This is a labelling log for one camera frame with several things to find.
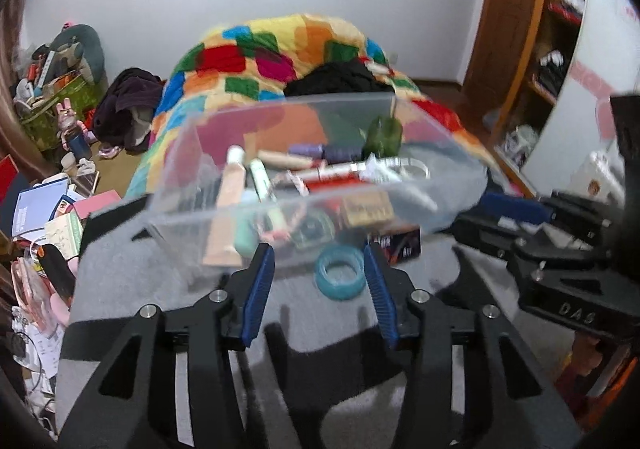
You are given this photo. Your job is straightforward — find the beige cosmetic tube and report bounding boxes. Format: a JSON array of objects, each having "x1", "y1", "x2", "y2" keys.
[{"x1": 202, "y1": 145, "x2": 248, "y2": 267}]

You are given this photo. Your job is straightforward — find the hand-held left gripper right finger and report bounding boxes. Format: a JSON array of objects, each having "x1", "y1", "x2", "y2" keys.
[{"x1": 362, "y1": 241, "x2": 583, "y2": 449}]

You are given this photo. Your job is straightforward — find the person's right hand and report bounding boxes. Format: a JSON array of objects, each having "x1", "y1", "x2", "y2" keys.
[{"x1": 567, "y1": 331, "x2": 633, "y2": 397}]

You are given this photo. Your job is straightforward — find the black red small box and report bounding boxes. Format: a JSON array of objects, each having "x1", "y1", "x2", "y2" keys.
[{"x1": 372, "y1": 226, "x2": 421, "y2": 265}]

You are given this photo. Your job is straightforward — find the wooden door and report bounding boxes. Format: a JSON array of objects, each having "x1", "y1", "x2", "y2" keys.
[{"x1": 462, "y1": 0, "x2": 551, "y2": 130}]

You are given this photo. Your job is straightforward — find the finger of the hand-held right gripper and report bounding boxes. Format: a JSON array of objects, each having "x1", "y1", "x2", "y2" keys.
[
  {"x1": 480, "y1": 192, "x2": 626, "y2": 242},
  {"x1": 452, "y1": 212, "x2": 541, "y2": 262}
]

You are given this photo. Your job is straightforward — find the small clear green case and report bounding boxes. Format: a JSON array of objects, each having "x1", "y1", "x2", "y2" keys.
[{"x1": 295, "y1": 214, "x2": 336, "y2": 250}]

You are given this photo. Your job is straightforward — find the pink rabbit toy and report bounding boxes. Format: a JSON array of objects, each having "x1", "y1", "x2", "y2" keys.
[{"x1": 57, "y1": 98, "x2": 93, "y2": 160}]

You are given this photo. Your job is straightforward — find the purple bottle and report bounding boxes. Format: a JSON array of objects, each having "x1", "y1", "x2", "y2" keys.
[{"x1": 289, "y1": 143, "x2": 361, "y2": 164}]

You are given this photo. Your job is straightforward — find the dark green bottle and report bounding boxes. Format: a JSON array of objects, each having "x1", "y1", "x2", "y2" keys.
[{"x1": 362, "y1": 116, "x2": 403, "y2": 160}]

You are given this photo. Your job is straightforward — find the pink plastic holder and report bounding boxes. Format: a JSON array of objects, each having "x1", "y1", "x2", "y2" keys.
[{"x1": 47, "y1": 254, "x2": 81, "y2": 325}]

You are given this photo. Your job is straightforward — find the grey plush pillow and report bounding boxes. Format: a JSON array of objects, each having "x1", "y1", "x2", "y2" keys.
[{"x1": 47, "y1": 24, "x2": 106, "y2": 85}]

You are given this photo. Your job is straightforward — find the green storage bag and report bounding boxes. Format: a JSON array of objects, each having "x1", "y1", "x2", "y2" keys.
[{"x1": 20, "y1": 74, "x2": 101, "y2": 152}]

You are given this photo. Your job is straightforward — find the pink book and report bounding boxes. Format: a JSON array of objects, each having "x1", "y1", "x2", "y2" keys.
[{"x1": 72, "y1": 190, "x2": 123, "y2": 220}]

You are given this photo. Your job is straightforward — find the wooden shelf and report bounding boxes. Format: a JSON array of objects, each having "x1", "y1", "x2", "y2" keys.
[{"x1": 500, "y1": 0, "x2": 588, "y2": 180}]

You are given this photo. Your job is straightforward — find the black clothes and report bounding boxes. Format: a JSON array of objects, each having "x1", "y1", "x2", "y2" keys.
[{"x1": 285, "y1": 60, "x2": 396, "y2": 97}]

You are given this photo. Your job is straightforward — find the clear plastic storage box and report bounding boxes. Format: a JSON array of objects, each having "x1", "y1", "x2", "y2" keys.
[{"x1": 145, "y1": 92, "x2": 491, "y2": 280}]

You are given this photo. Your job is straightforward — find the white lipstick pen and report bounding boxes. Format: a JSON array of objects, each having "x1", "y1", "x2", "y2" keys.
[{"x1": 287, "y1": 162, "x2": 376, "y2": 181}]

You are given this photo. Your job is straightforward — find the green booklet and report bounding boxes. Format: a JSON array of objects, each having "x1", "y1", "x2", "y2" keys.
[{"x1": 45, "y1": 212, "x2": 83, "y2": 260}]

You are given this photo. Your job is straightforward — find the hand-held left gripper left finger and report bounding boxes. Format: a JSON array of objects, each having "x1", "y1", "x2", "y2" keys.
[{"x1": 57, "y1": 243, "x2": 276, "y2": 449}]

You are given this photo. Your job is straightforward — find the beige cylinder tube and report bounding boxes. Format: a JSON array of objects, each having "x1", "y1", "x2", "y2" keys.
[{"x1": 257, "y1": 149, "x2": 321, "y2": 170}]

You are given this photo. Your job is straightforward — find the brown curtain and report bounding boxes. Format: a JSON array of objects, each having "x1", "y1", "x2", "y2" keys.
[{"x1": 0, "y1": 0, "x2": 46, "y2": 170}]

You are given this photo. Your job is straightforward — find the dark clothes pile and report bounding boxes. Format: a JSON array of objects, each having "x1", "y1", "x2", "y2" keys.
[{"x1": 92, "y1": 68, "x2": 166, "y2": 154}]

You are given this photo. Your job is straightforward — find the grey black blanket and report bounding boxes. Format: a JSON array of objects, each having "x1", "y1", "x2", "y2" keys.
[{"x1": 55, "y1": 194, "x2": 586, "y2": 449}]

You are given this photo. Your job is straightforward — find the colorful patchwork blanket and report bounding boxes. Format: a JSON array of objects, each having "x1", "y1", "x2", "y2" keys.
[{"x1": 125, "y1": 14, "x2": 501, "y2": 210}]

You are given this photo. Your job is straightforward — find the light green cosmetic tube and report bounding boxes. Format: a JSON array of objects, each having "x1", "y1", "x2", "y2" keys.
[{"x1": 248, "y1": 158, "x2": 283, "y2": 230}]

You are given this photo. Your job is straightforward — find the black orange device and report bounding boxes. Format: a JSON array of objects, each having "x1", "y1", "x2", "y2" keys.
[{"x1": 37, "y1": 244, "x2": 76, "y2": 300}]

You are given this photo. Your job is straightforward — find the pile of white papers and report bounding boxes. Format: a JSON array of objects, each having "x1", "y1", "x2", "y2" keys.
[{"x1": 10, "y1": 309, "x2": 63, "y2": 380}]

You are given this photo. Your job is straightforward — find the olive brown sachet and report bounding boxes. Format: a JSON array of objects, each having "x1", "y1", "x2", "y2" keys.
[{"x1": 342, "y1": 192, "x2": 393, "y2": 227}]

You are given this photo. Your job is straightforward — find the white box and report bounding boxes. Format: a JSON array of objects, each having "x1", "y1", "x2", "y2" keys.
[{"x1": 575, "y1": 152, "x2": 626, "y2": 205}]

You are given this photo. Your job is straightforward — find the teal ring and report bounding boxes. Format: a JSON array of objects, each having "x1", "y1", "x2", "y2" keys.
[{"x1": 315, "y1": 245, "x2": 368, "y2": 302}]

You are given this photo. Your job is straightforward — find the clear tape roll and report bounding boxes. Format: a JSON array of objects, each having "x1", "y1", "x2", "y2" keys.
[{"x1": 400, "y1": 159, "x2": 431, "y2": 180}]

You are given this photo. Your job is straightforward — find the white curved panel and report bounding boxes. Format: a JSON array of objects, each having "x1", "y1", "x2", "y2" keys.
[{"x1": 520, "y1": 0, "x2": 640, "y2": 200}]

